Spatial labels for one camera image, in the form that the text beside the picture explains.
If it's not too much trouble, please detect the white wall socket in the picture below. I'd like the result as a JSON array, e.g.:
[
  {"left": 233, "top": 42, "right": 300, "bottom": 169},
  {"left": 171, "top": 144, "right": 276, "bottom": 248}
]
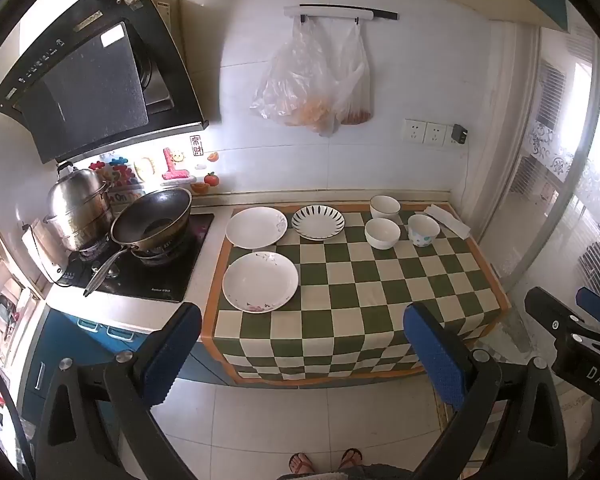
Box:
[
  {"left": 425, "top": 121, "right": 448, "bottom": 147},
  {"left": 403, "top": 119, "right": 427, "bottom": 144}
]

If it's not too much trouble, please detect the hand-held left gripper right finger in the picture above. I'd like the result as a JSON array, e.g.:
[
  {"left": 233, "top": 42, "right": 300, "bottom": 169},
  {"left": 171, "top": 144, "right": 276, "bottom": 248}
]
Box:
[{"left": 404, "top": 302, "right": 568, "bottom": 480}]

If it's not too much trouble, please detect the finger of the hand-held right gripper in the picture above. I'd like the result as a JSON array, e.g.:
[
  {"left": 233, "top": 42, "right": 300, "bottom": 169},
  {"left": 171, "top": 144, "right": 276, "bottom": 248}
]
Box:
[
  {"left": 576, "top": 286, "right": 600, "bottom": 328},
  {"left": 524, "top": 286, "right": 600, "bottom": 353}
]

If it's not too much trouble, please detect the white plate pink floral print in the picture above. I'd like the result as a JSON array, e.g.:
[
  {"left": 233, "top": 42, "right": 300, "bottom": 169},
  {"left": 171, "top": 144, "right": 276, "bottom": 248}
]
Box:
[{"left": 222, "top": 251, "right": 300, "bottom": 314}]

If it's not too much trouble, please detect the person's left foot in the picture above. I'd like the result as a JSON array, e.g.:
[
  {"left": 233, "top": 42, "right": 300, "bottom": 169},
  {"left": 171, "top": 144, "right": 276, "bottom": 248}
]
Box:
[{"left": 289, "top": 452, "right": 315, "bottom": 476}]

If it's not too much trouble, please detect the white wall hook rail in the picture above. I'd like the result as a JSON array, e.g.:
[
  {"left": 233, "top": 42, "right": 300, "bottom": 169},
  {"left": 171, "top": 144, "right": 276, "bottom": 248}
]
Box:
[{"left": 284, "top": 4, "right": 399, "bottom": 24}]

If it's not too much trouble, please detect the dark wok with steel handle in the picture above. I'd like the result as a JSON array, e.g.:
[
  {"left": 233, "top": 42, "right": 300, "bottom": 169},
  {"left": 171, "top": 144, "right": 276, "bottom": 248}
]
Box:
[{"left": 82, "top": 187, "right": 193, "bottom": 297}]

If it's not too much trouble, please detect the white bowl with black rim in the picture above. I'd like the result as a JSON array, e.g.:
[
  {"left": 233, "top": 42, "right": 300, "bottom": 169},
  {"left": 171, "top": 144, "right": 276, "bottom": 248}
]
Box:
[{"left": 369, "top": 195, "right": 401, "bottom": 222}]

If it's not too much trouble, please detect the cluttered kitchen shelf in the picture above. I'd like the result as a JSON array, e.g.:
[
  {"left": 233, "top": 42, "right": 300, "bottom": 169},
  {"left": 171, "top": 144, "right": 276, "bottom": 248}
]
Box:
[{"left": 0, "top": 220, "right": 43, "bottom": 411}]

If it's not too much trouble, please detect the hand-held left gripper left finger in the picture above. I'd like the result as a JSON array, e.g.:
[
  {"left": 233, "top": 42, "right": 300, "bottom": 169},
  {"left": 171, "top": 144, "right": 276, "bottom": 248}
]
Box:
[{"left": 32, "top": 302, "right": 203, "bottom": 480}]

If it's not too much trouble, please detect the folded white towel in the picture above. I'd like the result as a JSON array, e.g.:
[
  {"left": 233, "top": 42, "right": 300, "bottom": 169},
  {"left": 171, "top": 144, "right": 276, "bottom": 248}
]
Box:
[{"left": 424, "top": 203, "right": 473, "bottom": 239}]

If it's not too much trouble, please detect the sliding glass door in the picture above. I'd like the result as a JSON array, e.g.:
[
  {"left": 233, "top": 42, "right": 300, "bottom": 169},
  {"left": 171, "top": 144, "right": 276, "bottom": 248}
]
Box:
[{"left": 485, "top": 25, "right": 600, "bottom": 306}]

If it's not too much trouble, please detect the white bowl with blue dots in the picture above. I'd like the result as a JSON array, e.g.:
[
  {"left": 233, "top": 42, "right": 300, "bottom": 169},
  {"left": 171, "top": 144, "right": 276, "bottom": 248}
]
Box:
[{"left": 407, "top": 214, "right": 441, "bottom": 247}]

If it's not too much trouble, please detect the white plate black striped rim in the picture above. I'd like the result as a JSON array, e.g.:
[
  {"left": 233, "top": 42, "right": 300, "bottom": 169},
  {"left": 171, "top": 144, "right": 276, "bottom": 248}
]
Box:
[{"left": 291, "top": 205, "right": 346, "bottom": 241}]

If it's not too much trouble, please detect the green white checkered tablecloth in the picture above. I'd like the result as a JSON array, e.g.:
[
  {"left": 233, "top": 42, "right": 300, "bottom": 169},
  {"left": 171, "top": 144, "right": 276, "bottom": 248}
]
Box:
[{"left": 202, "top": 203, "right": 511, "bottom": 387}]

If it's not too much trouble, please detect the black range hood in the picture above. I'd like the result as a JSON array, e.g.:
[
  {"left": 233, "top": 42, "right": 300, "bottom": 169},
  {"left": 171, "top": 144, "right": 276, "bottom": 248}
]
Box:
[{"left": 0, "top": 0, "right": 210, "bottom": 165}]

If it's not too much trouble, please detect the black glass gas stove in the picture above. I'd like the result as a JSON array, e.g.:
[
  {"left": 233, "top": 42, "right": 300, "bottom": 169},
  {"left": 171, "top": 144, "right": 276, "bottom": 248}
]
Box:
[{"left": 55, "top": 212, "right": 216, "bottom": 304}]

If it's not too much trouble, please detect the small clear plastic bag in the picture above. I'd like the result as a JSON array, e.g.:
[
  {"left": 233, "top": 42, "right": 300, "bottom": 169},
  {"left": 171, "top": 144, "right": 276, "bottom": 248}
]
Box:
[{"left": 330, "top": 19, "right": 374, "bottom": 126}]

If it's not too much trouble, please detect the group of colourful wall stickers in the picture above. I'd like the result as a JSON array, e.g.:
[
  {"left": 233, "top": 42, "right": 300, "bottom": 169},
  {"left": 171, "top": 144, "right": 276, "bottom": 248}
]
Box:
[{"left": 87, "top": 134, "right": 221, "bottom": 206}]

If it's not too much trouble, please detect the stainless steel steamer pot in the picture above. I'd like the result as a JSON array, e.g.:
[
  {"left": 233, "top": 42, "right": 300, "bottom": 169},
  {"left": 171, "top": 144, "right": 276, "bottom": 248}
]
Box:
[{"left": 42, "top": 161, "right": 116, "bottom": 253}]

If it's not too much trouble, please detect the blue kitchen cabinet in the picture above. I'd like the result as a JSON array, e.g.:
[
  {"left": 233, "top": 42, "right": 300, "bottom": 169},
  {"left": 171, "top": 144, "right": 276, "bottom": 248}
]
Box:
[{"left": 20, "top": 307, "right": 231, "bottom": 431}]

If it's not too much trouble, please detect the plain white bowl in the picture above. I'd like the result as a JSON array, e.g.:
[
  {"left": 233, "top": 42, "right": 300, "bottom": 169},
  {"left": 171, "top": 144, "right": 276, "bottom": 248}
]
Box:
[{"left": 364, "top": 218, "right": 401, "bottom": 250}]

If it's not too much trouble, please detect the white kitchen appliance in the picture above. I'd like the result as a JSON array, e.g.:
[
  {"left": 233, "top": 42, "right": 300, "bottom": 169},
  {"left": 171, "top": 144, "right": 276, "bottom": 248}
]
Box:
[{"left": 21, "top": 224, "right": 72, "bottom": 287}]

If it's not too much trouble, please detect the white sack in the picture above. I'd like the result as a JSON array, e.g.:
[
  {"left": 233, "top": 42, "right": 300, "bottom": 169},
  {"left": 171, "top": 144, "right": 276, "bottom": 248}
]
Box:
[{"left": 555, "top": 390, "right": 596, "bottom": 461}]

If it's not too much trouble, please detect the white plate grey floral print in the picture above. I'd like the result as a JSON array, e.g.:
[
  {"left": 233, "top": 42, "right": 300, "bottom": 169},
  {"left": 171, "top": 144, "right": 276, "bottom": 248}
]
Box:
[{"left": 225, "top": 206, "right": 288, "bottom": 250}]

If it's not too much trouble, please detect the large clear plastic bag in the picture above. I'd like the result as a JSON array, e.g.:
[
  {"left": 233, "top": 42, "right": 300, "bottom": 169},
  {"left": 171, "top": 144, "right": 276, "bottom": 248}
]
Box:
[{"left": 250, "top": 16, "right": 342, "bottom": 137}]

